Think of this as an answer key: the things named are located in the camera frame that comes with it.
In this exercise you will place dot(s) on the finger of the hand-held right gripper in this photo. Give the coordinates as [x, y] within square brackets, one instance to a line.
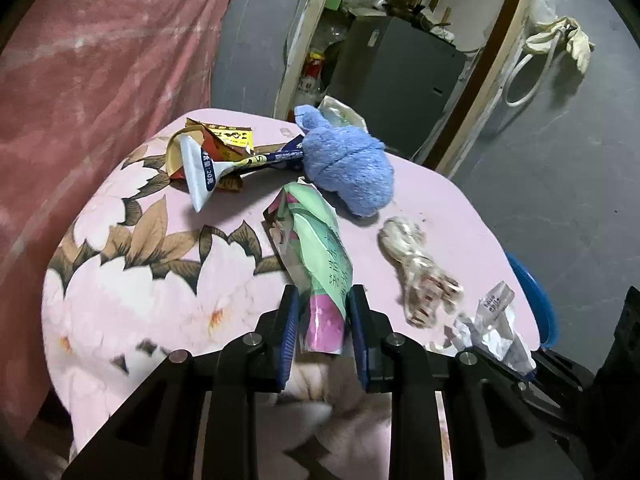
[550, 410]
[560, 365]

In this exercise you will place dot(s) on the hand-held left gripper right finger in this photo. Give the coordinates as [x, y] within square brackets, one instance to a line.
[357, 332]

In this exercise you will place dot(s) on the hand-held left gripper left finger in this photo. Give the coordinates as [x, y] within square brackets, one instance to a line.
[289, 332]

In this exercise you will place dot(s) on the blue plastic bin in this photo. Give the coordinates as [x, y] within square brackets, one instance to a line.
[535, 295]

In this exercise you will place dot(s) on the white wrapper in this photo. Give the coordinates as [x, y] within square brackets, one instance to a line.
[492, 320]

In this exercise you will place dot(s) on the clear plastic wrapper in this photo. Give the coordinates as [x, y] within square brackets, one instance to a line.
[415, 265]

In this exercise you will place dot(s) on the green pink snack packet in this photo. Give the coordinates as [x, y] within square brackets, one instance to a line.
[315, 240]

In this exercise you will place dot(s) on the blue terry towel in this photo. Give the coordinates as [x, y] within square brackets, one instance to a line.
[345, 160]

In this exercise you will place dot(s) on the orange yellow snack packet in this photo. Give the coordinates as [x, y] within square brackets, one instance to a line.
[225, 135]

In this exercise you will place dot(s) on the pink floral covered table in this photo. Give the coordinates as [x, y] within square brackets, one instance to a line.
[150, 280]

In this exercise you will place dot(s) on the dark blue wrapper strip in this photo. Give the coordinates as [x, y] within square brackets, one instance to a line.
[270, 159]

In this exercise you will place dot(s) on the white blue tube packet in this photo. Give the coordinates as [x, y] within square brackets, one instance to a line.
[200, 170]

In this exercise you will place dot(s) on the clear plastic packet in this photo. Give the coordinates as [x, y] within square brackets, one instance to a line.
[340, 110]

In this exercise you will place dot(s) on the red label bottle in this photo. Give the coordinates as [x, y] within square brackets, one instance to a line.
[311, 80]

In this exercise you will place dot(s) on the grey cabinet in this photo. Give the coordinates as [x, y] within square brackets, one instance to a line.
[395, 80]

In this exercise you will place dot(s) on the pink red cloth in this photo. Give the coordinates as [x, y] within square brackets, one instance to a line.
[90, 85]

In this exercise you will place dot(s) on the white rubber gloves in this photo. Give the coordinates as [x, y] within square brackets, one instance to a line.
[575, 40]

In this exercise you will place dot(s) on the clear plastic bag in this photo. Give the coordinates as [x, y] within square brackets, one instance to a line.
[547, 2]

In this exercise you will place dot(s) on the wooden door frame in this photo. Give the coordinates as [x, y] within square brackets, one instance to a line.
[305, 35]

